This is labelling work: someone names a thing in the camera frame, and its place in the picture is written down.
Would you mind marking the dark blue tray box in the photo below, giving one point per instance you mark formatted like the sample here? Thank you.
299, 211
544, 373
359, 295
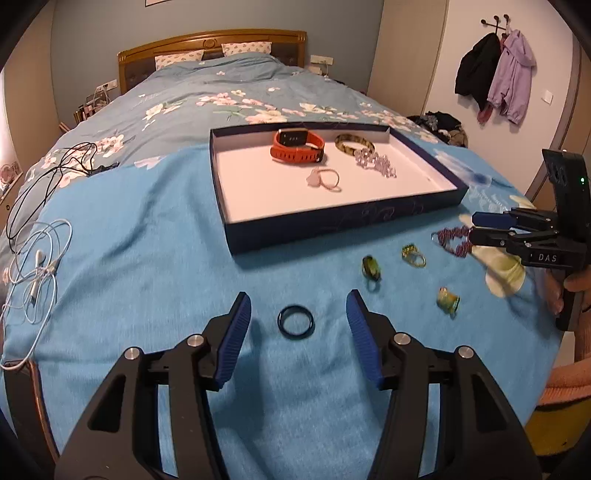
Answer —
332, 189

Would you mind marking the bedside table clutter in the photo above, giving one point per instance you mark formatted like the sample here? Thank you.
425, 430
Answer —
94, 104

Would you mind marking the wooden bed footboard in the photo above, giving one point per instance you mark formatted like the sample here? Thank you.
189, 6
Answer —
27, 406

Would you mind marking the pink floral decoration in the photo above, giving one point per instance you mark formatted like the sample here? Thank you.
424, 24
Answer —
10, 173

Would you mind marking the wooden bed headboard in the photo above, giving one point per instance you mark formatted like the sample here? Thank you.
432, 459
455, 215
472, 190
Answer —
138, 69

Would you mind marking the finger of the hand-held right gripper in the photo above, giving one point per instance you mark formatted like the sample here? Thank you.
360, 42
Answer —
489, 237
489, 219

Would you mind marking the black jacket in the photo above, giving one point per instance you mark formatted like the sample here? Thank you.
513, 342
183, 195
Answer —
475, 69

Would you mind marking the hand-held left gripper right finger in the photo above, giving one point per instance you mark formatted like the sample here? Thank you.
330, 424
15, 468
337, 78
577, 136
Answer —
364, 341

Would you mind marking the wall coat hook rack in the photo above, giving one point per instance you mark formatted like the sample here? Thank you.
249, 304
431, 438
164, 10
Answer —
496, 22

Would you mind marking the tortoiseshell bangle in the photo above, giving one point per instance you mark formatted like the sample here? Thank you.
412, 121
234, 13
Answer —
344, 146

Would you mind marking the light blue blanket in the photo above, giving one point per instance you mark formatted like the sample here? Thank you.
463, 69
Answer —
152, 240

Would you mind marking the pile of dark clothes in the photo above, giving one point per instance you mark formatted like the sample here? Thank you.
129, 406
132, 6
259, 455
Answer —
441, 127

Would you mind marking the white wall switch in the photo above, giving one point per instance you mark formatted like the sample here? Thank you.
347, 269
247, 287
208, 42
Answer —
547, 97

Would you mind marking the person's right hand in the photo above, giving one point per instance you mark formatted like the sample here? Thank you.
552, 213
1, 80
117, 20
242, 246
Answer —
582, 281

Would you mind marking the white wall outlet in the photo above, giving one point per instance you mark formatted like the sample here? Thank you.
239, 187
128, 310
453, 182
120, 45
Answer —
322, 60

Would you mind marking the purple jacket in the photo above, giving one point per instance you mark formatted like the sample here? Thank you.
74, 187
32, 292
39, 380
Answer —
512, 78

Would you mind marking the floral blue duvet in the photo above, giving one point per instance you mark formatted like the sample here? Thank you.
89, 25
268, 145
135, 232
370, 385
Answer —
221, 87

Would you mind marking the patterned white pillow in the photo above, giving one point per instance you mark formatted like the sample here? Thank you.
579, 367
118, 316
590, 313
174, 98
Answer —
247, 48
178, 59

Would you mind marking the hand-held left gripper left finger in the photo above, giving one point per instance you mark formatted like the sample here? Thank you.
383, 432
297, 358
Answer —
235, 341

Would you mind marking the person's right forearm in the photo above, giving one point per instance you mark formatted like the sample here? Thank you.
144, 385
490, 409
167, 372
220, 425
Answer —
568, 381

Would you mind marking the orange smart band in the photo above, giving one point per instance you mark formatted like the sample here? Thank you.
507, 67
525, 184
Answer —
295, 150

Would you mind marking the yellow object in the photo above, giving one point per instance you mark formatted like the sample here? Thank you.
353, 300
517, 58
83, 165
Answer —
554, 434

